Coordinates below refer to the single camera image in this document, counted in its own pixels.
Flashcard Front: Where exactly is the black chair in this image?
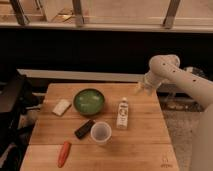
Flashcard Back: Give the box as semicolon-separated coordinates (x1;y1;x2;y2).
0;74;39;171

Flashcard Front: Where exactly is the white sponge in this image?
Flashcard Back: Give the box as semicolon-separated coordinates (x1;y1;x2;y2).
52;99;71;116

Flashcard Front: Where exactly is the orange carrot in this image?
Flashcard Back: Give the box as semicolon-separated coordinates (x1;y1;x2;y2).
57;141;71;168

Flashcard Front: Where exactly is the black rectangular block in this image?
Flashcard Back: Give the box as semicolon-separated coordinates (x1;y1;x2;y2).
75;120;95;139

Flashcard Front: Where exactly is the dark blue plate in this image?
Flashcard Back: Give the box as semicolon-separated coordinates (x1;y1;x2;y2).
183;66;207;79

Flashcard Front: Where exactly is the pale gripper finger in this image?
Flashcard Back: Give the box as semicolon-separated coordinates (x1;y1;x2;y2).
135;83;145;94

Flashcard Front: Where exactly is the translucent plastic cup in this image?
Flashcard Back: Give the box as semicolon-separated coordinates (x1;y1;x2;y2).
90;121;112;145

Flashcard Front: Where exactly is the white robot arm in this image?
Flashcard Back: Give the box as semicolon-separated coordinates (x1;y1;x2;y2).
138;54;213;171

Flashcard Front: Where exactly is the white plastic bottle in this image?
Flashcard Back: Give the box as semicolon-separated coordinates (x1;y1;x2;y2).
116;97;129;129

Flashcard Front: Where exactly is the green ceramic bowl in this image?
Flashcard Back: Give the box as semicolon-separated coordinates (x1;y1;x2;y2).
73;88;105;116

